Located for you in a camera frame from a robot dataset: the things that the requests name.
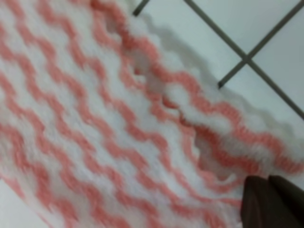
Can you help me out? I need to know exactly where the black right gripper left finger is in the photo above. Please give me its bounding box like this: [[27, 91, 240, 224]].
[[240, 176, 292, 228]]

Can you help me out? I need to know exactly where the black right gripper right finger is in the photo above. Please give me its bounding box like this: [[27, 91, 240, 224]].
[[268, 175, 304, 227]]

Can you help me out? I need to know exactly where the pink wavy striped towel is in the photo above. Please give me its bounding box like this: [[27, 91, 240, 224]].
[[0, 0, 304, 228]]

